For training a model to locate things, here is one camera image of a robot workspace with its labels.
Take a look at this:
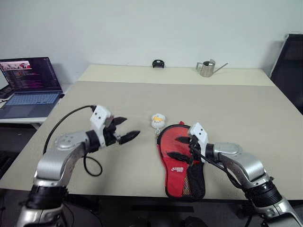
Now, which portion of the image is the white side table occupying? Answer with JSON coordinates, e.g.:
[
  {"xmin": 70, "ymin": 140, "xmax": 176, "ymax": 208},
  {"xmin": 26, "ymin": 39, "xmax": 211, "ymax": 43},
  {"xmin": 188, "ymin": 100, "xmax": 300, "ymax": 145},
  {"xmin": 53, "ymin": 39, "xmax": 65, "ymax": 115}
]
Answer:
[{"xmin": 0, "ymin": 84, "xmax": 72, "ymax": 130}]

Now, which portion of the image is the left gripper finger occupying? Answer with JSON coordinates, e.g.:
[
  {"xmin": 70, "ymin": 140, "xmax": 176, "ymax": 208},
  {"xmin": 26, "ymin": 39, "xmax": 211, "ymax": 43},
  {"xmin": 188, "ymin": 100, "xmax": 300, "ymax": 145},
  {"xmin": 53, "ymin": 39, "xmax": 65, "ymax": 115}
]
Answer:
[
  {"xmin": 118, "ymin": 130, "xmax": 141, "ymax": 145},
  {"xmin": 111, "ymin": 116, "xmax": 128, "ymax": 128}
]

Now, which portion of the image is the steel watering can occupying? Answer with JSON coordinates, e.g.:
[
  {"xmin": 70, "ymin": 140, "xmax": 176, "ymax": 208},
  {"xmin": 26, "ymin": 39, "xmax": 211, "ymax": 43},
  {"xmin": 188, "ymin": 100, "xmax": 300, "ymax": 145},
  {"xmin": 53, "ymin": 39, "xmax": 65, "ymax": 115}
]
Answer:
[{"xmin": 195, "ymin": 59, "xmax": 229, "ymax": 78}]

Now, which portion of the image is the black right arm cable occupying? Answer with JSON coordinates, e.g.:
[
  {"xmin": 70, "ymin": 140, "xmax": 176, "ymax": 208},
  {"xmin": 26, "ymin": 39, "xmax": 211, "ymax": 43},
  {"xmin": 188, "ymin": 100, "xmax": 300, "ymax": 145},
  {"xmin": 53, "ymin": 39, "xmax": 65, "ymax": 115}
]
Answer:
[{"xmin": 198, "ymin": 153, "xmax": 252, "ymax": 204}]

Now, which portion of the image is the open dark blue laptop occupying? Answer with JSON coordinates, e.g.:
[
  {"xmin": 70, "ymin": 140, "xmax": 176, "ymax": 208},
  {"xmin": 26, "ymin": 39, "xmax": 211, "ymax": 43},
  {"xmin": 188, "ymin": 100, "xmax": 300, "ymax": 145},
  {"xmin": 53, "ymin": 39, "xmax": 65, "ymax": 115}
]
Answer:
[{"xmin": 0, "ymin": 56, "xmax": 64, "ymax": 120}]

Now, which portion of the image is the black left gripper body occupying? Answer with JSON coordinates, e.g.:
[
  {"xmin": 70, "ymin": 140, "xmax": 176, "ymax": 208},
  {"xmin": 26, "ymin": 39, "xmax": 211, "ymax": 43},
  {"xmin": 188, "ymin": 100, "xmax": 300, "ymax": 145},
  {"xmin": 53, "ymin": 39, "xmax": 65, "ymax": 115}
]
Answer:
[{"xmin": 103, "ymin": 115, "xmax": 123, "ymax": 147}]

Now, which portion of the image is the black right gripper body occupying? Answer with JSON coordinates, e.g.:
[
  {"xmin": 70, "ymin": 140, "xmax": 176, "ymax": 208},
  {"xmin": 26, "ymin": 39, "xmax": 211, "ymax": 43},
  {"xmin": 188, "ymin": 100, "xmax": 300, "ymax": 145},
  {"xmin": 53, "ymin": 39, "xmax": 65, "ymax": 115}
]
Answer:
[{"xmin": 187, "ymin": 135, "xmax": 203, "ymax": 165}]

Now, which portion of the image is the black table frame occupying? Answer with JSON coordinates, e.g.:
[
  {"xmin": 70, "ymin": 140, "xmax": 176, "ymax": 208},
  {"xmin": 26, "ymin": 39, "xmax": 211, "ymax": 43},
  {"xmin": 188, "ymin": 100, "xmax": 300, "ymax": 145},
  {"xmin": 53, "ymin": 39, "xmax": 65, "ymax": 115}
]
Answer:
[{"xmin": 62, "ymin": 194, "xmax": 252, "ymax": 214}]

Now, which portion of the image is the red and black paddle case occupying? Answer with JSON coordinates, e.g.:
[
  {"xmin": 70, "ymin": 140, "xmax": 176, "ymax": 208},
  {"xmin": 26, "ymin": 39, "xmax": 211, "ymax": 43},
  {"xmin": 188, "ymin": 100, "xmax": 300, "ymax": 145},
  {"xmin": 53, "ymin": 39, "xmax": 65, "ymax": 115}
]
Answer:
[{"xmin": 156, "ymin": 121, "xmax": 206, "ymax": 202}]

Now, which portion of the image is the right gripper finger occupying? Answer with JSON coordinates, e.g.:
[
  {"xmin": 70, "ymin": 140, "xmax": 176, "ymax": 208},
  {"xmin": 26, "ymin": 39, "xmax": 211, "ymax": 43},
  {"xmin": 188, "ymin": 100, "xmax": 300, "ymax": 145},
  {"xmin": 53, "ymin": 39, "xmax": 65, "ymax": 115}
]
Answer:
[
  {"xmin": 166, "ymin": 152, "xmax": 193, "ymax": 165},
  {"xmin": 176, "ymin": 135, "xmax": 192, "ymax": 144}
]

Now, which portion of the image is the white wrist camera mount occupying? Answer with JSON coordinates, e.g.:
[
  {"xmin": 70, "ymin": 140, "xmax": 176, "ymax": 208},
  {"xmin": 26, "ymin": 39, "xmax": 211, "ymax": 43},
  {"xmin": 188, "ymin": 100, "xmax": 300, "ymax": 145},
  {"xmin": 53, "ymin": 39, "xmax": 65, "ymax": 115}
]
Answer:
[
  {"xmin": 188, "ymin": 122, "xmax": 210, "ymax": 158},
  {"xmin": 89, "ymin": 105, "xmax": 113, "ymax": 146}
]

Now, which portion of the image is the black office chair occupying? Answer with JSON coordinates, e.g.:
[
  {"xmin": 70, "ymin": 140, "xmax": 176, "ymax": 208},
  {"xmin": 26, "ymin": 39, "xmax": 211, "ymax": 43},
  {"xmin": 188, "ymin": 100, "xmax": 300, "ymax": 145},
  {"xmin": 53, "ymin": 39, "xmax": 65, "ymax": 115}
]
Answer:
[{"xmin": 269, "ymin": 33, "xmax": 303, "ymax": 109}]

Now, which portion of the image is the dark rounded shape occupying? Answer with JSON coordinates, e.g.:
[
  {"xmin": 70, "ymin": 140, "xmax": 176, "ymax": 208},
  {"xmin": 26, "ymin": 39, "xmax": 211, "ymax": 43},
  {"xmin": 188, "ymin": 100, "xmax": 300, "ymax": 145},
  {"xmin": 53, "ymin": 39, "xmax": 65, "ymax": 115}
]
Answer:
[{"xmin": 184, "ymin": 216, "xmax": 207, "ymax": 227}]

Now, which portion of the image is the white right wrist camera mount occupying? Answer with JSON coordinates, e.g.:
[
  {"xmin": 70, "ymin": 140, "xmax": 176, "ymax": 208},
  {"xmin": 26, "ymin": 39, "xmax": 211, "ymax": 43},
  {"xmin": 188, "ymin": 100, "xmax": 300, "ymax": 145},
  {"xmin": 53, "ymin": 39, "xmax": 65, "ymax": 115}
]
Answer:
[{"xmin": 188, "ymin": 122, "xmax": 210, "ymax": 158}]

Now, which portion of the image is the white yellow duck keychain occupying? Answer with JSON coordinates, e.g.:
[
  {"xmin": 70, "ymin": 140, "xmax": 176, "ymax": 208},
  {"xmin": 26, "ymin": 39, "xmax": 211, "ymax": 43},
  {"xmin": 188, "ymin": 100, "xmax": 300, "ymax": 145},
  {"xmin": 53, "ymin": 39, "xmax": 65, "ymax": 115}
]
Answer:
[{"xmin": 151, "ymin": 113, "xmax": 167, "ymax": 137}]

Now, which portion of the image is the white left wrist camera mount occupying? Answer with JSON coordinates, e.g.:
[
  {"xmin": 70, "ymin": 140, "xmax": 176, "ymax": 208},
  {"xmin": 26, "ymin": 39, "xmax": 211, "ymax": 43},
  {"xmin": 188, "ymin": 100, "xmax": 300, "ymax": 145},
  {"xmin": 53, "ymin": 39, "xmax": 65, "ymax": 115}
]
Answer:
[{"xmin": 89, "ymin": 105, "xmax": 113, "ymax": 146}]

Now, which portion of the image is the small black clamp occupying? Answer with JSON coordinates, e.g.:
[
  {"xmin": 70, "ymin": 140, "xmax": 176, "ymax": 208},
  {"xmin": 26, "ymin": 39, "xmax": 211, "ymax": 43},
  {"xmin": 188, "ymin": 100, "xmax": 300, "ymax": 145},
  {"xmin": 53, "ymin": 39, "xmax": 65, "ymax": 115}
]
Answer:
[{"xmin": 152, "ymin": 59, "xmax": 166, "ymax": 70}]

